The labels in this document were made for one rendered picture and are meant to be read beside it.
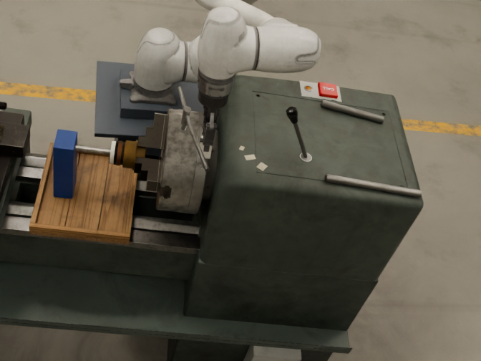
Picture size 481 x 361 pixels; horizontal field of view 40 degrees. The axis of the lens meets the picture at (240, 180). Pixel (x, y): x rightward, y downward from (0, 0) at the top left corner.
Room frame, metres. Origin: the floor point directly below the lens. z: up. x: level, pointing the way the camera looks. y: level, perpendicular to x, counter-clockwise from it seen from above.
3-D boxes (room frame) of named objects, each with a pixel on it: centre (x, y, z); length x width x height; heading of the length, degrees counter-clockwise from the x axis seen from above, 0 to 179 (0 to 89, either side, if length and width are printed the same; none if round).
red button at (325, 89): (1.72, -0.18, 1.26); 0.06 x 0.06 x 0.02; 13
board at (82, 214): (1.34, 0.46, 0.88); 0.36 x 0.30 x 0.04; 13
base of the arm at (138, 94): (2.00, 0.47, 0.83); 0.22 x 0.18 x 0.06; 110
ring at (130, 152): (1.36, 0.34, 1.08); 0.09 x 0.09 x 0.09; 13
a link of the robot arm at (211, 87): (1.26, 0.13, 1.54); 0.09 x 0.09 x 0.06
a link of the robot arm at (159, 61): (2.01, 0.44, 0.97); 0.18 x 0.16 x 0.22; 110
